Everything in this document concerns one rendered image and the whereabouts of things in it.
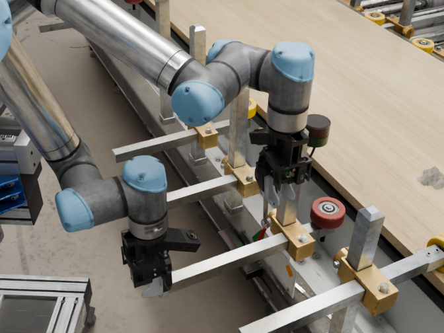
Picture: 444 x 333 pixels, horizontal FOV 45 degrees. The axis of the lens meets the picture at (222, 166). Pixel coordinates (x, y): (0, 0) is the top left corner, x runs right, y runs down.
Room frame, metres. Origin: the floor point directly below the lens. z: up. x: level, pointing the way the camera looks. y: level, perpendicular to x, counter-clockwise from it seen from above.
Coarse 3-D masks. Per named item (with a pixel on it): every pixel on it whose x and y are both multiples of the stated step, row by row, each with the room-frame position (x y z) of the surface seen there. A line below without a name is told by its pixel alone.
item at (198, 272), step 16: (272, 240) 0.88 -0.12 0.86; (288, 240) 0.88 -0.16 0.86; (224, 256) 0.83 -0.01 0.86; (240, 256) 0.83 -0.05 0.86; (256, 256) 0.84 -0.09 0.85; (176, 272) 0.78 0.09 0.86; (192, 272) 0.78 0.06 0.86; (208, 272) 0.79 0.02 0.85; (224, 272) 0.81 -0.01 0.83; (176, 288) 0.75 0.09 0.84
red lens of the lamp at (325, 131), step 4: (308, 128) 0.94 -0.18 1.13; (312, 128) 0.94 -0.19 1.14; (324, 128) 0.94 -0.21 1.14; (328, 128) 0.95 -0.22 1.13; (312, 132) 0.94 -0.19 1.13; (316, 132) 0.94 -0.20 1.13; (320, 132) 0.94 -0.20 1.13; (324, 132) 0.94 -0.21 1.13; (328, 132) 0.95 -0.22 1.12; (312, 136) 0.94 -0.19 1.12; (316, 136) 0.94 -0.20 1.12; (320, 136) 0.94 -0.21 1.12; (324, 136) 0.94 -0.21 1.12
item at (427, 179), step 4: (432, 168) 1.11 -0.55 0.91; (436, 168) 1.10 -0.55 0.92; (424, 172) 1.10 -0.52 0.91; (428, 172) 1.10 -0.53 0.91; (432, 172) 1.10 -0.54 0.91; (436, 172) 1.08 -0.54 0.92; (440, 172) 1.09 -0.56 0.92; (420, 176) 1.08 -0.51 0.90; (424, 176) 1.08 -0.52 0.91; (428, 176) 1.06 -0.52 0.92; (432, 176) 1.07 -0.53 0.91; (436, 176) 1.08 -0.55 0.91; (440, 176) 1.08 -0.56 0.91; (420, 180) 1.07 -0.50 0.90; (424, 180) 1.06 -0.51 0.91; (428, 180) 1.06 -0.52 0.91; (432, 180) 1.07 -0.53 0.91; (436, 180) 1.07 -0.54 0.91; (440, 180) 1.06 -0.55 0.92; (424, 184) 1.05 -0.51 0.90; (428, 184) 1.05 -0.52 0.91; (432, 184) 1.05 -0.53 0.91; (436, 184) 1.05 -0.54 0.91; (440, 184) 1.04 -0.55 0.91; (436, 188) 1.04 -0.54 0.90
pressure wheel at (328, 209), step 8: (320, 200) 0.98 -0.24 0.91; (328, 200) 0.98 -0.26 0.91; (336, 200) 0.98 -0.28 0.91; (312, 208) 0.95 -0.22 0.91; (320, 208) 0.95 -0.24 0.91; (328, 208) 0.95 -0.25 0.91; (336, 208) 0.95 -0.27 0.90; (344, 208) 0.95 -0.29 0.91; (312, 216) 0.94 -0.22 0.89; (320, 216) 0.92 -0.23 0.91; (328, 216) 0.92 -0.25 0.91; (336, 216) 0.92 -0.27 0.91; (320, 224) 0.92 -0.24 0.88; (328, 224) 0.91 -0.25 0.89; (336, 224) 0.92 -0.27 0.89; (320, 240) 0.95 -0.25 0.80
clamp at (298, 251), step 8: (272, 216) 0.95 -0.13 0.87; (272, 224) 0.95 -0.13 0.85; (280, 224) 0.93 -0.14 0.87; (296, 224) 0.93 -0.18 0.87; (272, 232) 0.94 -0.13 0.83; (280, 232) 0.92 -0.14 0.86; (288, 232) 0.90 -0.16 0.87; (296, 232) 0.90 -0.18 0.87; (304, 232) 0.90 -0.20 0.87; (296, 240) 0.87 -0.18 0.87; (312, 240) 0.88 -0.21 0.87; (288, 248) 0.88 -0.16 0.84; (296, 248) 0.86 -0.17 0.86; (304, 248) 0.86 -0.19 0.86; (312, 248) 0.87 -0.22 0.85; (296, 256) 0.85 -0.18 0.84; (304, 256) 0.87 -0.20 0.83
